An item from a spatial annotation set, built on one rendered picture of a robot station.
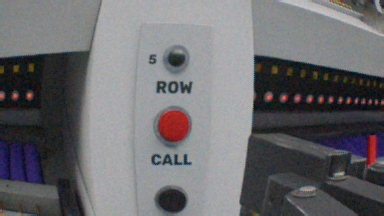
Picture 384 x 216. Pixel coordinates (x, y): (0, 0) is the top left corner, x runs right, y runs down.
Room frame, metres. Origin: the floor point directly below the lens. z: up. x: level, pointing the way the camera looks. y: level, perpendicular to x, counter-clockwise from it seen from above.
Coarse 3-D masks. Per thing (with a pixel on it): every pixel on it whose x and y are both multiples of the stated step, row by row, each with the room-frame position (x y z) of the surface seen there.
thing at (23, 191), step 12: (0, 180) 0.28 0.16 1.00; (12, 180) 0.29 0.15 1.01; (0, 192) 0.27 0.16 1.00; (12, 192) 0.28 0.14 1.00; (24, 192) 0.28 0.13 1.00; (36, 192) 0.29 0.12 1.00; (48, 192) 0.30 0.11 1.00; (0, 204) 0.27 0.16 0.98; (12, 204) 0.28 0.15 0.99; (24, 204) 0.28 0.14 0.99; (36, 204) 0.29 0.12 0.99; (48, 204) 0.29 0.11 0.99; (60, 204) 0.30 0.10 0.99
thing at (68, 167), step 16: (0, 112) 0.36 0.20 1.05; (16, 112) 0.37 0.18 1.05; (32, 112) 0.38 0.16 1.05; (64, 112) 0.38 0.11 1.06; (64, 128) 0.38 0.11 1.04; (64, 144) 0.39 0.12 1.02; (48, 160) 0.38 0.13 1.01; (64, 160) 0.39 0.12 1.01; (48, 176) 0.35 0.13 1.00; (64, 176) 0.36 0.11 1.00; (80, 176) 0.29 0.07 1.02; (64, 192) 0.30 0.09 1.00; (80, 192) 0.30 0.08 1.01; (0, 208) 0.28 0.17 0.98; (64, 208) 0.28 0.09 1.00; (80, 208) 0.31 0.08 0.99
